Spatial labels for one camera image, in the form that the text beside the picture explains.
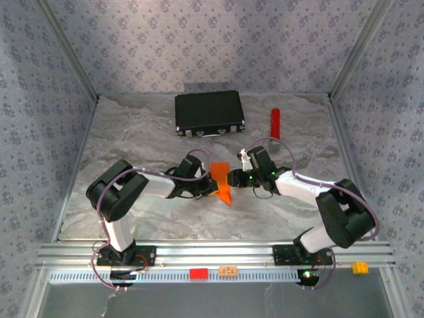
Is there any orange paper sheet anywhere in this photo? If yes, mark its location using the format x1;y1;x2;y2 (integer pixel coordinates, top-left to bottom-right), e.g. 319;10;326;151
211;161;233;207

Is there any red microphone grey head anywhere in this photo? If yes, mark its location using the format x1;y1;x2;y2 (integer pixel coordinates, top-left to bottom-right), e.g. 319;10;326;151
268;107;282;154

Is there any black hard case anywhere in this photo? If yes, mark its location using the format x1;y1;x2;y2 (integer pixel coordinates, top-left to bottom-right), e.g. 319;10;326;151
174;91;246;137

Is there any small controller board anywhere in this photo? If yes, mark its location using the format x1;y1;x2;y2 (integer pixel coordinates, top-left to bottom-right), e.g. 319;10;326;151
297;268;321;286
109;270;139;288

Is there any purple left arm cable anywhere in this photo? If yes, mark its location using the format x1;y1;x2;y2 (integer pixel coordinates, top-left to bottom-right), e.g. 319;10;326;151
91;148;213;292

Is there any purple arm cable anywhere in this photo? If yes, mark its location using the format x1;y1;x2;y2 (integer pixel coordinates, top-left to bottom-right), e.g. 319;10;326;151
244;137;380;291
91;148;213;292

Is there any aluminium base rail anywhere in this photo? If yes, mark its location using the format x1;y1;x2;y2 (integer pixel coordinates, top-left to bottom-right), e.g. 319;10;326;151
35;240;398;270

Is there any aluminium side rail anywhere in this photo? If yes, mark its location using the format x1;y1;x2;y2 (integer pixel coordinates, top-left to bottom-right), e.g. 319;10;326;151
327;95;377;241
51;95;100;242

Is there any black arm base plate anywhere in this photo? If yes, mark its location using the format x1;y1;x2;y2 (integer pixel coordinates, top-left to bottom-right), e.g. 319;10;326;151
96;245;157;268
272;244;334;266

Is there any grey slotted cable duct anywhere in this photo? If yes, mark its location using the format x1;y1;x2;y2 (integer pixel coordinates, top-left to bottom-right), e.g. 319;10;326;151
48;267;301;284

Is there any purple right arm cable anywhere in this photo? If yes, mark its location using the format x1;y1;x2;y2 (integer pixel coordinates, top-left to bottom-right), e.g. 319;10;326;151
244;137;380;291

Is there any aluminium frame post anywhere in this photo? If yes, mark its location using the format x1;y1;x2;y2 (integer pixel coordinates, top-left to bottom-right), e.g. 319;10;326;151
34;0;100;102
327;0;395;100

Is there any aluminium frame leg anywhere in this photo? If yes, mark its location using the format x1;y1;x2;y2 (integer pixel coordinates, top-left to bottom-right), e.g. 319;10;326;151
380;268;413;318
25;268;50;318

